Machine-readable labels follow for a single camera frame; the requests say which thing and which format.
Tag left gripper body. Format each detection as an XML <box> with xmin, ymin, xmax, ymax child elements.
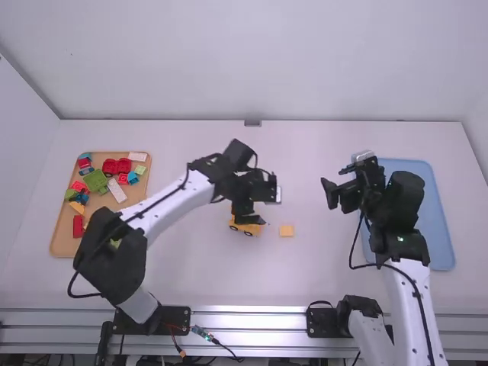
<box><xmin>227</xmin><ymin>169</ymin><xmax>278</xmax><ymax>215</ymax></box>

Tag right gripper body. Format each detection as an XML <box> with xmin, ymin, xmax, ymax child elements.
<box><xmin>337</xmin><ymin>155</ymin><xmax>386</xmax><ymax>215</ymax></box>

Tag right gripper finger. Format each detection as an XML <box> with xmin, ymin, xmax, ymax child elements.
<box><xmin>320</xmin><ymin>177</ymin><xmax>341</xmax><ymax>210</ymax></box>

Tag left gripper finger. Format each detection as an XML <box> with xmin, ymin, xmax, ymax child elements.
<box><xmin>233</xmin><ymin>213</ymin><xmax>268</xmax><ymax>226</ymax></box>

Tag yellow toy car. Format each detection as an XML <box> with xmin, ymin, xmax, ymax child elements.
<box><xmin>227</xmin><ymin>215</ymin><xmax>266</xmax><ymax>238</ymax></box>

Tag blue mat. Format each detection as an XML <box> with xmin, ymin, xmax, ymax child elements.
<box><xmin>360</xmin><ymin>158</ymin><xmax>457</xmax><ymax>272</ymax></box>

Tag silver rails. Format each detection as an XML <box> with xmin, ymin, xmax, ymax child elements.
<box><xmin>0</xmin><ymin>304</ymin><xmax>488</xmax><ymax>359</ymax></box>

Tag long white toy brick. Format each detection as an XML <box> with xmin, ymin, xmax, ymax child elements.
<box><xmin>107</xmin><ymin>178</ymin><xmax>128</xmax><ymax>204</ymax></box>

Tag large red toy brick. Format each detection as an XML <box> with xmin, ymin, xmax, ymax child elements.
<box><xmin>101</xmin><ymin>157</ymin><xmax>133</xmax><ymax>177</ymax></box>

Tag large green toy brick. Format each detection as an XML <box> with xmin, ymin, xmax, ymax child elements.
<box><xmin>82</xmin><ymin>169</ymin><xmax>110</xmax><ymax>195</ymax></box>

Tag tan tray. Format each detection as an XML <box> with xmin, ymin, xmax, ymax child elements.
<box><xmin>49</xmin><ymin>150</ymin><xmax>153</xmax><ymax>258</ymax></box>

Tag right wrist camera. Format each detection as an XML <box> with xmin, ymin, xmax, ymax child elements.
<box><xmin>350</xmin><ymin>149</ymin><xmax>378</xmax><ymax>165</ymax></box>

